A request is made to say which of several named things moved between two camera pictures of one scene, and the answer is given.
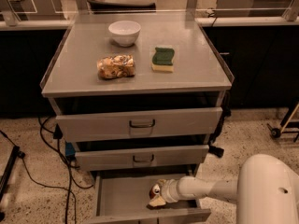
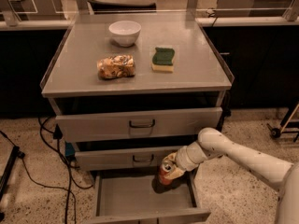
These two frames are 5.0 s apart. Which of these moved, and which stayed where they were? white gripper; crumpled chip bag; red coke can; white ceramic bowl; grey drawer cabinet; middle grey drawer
Moved: white gripper; red coke can
Stayed: white ceramic bowl; grey drawer cabinet; crumpled chip bag; middle grey drawer
